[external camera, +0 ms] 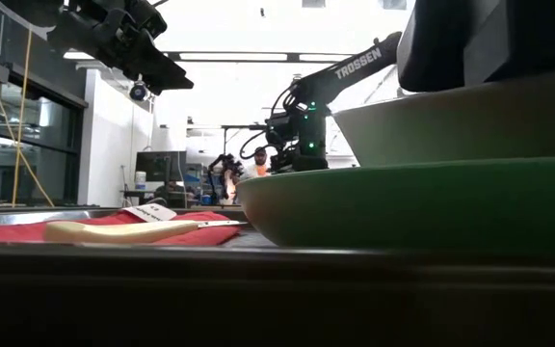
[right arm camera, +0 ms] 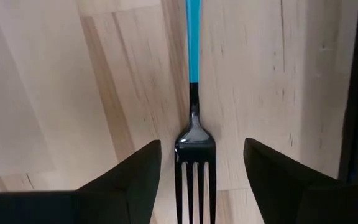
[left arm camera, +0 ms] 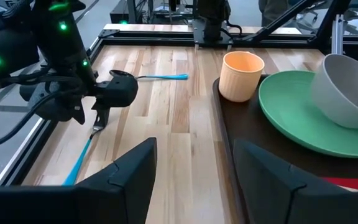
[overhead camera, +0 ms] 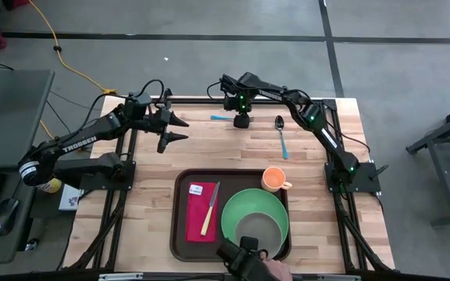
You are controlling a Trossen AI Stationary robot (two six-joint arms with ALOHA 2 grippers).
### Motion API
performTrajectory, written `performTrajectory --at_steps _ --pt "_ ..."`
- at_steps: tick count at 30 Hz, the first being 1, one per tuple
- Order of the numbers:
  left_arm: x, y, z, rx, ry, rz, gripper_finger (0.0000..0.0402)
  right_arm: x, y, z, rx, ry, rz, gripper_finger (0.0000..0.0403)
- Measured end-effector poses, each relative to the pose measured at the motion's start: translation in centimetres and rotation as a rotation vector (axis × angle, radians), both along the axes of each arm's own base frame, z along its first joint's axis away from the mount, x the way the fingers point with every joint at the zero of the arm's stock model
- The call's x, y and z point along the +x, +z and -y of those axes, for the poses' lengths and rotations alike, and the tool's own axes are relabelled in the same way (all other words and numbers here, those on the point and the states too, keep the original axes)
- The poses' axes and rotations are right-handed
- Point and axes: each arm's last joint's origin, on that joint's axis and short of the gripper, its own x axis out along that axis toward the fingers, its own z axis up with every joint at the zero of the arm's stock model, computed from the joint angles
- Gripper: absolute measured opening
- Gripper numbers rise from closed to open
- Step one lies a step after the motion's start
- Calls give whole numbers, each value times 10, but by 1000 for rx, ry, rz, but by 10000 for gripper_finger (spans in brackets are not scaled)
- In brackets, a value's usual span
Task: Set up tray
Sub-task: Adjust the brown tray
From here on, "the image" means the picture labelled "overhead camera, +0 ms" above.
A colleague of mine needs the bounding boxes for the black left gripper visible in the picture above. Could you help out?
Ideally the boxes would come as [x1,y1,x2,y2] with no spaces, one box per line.
[146,107,190,155]

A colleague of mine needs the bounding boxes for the blue-handled metal fork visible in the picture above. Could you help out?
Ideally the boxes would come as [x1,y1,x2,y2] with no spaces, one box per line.
[209,114,255,124]

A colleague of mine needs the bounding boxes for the blue-handled metal spoon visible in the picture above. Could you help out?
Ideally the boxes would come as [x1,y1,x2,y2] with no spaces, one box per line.
[274,115,290,160]

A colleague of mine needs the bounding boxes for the orange mug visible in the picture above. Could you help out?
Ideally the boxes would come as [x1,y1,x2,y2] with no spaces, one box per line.
[261,166,293,194]

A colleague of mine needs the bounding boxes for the green plate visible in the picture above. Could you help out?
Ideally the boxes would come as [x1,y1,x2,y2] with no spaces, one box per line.
[220,188,290,258]

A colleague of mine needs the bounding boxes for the red cloth napkin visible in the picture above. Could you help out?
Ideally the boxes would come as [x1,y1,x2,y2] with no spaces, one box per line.
[185,181,219,244]

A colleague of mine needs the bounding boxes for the cream-handled table knife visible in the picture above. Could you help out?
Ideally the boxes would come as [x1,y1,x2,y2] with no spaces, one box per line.
[200,181,221,237]

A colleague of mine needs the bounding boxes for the pale grey bowl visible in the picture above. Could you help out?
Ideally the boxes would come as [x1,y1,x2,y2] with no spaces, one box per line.
[235,212,284,258]

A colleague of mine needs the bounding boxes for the dark brown plastic tray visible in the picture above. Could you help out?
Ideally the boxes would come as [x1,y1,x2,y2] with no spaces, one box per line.
[170,169,292,262]

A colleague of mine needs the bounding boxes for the small white box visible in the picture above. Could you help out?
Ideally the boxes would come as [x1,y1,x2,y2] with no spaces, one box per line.
[58,183,84,212]

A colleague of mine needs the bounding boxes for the white and yellow bottle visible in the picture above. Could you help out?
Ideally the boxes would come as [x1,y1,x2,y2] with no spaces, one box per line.
[37,177,63,194]

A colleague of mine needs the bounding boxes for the person's hand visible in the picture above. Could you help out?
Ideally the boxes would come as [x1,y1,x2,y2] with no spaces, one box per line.
[259,251,293,281]

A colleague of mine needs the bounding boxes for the grey desk top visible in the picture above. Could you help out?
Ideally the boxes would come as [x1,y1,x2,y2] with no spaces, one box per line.
[0,69,55,169]

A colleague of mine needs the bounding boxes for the black computer mouse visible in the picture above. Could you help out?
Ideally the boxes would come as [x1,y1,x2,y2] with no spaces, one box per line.
[0,197,20,237]

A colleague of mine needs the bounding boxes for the grey metal stand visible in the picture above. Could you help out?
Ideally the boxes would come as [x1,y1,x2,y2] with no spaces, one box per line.
[405,99,450,227]

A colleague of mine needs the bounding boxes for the black aluminium table frame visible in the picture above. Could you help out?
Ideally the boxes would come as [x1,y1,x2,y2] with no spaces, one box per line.
[59,86,397,281]

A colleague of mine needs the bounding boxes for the yellow extension cable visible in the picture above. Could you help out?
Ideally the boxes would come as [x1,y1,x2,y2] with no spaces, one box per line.
[39,119,60,141]
[27,0,117,97]

